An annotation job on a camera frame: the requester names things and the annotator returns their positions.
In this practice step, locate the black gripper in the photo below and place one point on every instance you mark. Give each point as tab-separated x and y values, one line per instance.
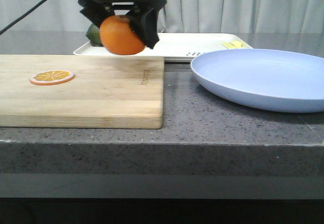
143	20

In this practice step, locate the orange fruit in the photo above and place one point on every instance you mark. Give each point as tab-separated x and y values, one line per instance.
118	38

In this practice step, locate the light blue plate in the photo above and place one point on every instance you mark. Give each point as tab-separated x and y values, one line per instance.
272	80

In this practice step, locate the cream white tray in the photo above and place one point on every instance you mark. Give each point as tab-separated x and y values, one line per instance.
183	47

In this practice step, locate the yellow cutlery on tray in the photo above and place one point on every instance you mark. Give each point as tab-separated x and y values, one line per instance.
234	45

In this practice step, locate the green lime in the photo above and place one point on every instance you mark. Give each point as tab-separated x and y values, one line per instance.
93	35

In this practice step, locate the wooden cutting board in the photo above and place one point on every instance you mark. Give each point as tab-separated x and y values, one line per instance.
107	92

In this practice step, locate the grey curtain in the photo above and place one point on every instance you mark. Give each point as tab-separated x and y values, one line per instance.
184	16

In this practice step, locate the orange slice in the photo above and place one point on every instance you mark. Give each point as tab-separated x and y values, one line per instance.
52	77

